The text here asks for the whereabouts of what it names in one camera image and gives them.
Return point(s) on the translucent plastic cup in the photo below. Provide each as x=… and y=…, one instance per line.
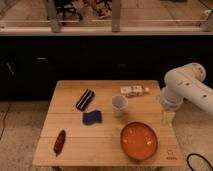
x=119, y=104

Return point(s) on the blue sponge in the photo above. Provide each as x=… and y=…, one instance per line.
x=92, y=117

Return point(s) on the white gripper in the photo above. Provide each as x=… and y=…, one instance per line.
x=171, y=102

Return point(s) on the orange ceramic bowl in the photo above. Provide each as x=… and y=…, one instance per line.
x=138, y=141

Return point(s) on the black office chair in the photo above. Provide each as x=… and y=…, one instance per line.
x=66, y=6

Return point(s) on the dark red brown pouch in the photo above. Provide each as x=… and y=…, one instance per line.
x=59, y=143

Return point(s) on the white printed box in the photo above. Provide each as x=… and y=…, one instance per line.
x=131, y=90

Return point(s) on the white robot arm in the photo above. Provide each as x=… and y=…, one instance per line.
x=185, y=82

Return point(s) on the black white striped case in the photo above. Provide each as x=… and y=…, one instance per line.
x=84, y=100

